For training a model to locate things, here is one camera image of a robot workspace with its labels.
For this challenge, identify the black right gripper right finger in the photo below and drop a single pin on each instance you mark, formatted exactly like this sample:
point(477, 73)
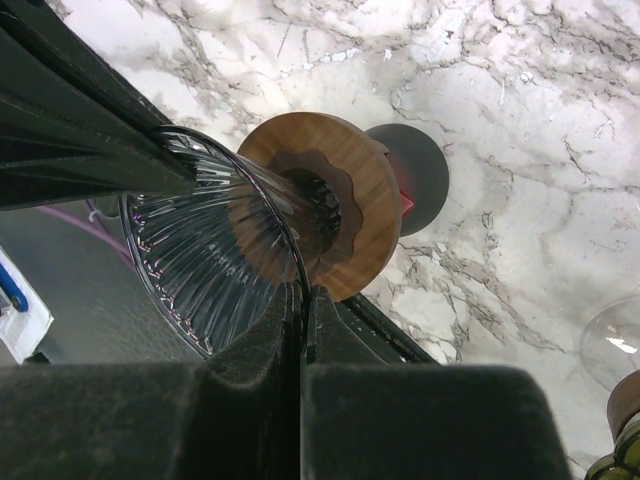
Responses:
point(420, 421)

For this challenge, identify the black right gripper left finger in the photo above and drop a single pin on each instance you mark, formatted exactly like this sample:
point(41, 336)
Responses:
point(233, 416)

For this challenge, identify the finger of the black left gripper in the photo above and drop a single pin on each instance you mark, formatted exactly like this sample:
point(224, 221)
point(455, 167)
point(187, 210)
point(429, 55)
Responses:
point(60, 144)
point(39, 30)

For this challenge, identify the grey ribbed glass dripper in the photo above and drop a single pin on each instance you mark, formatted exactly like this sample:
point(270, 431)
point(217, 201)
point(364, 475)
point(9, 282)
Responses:
point(211, 260)

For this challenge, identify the round wooden dripper base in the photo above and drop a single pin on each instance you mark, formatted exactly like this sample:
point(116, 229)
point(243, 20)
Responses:
point(359, 176)

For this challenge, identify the green glass dripper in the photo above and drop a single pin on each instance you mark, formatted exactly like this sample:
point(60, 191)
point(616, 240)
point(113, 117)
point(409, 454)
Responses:
point(621, 464)

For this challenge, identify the blue stapler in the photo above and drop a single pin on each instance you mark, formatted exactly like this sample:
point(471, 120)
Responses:
point(13, 292)

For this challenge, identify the black front table rail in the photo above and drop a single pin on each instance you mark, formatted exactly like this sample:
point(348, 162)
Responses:
point(380, 333)

